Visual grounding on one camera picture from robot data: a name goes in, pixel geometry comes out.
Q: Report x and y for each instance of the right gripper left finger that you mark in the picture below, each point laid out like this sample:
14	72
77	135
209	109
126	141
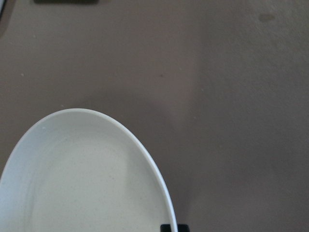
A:
165	228

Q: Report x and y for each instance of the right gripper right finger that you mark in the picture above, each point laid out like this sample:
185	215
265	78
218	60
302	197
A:
183	228

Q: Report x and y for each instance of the cream round plate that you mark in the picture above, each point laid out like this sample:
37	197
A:
78	170

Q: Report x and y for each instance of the grey folded cloth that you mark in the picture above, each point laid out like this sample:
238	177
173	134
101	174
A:
66	1

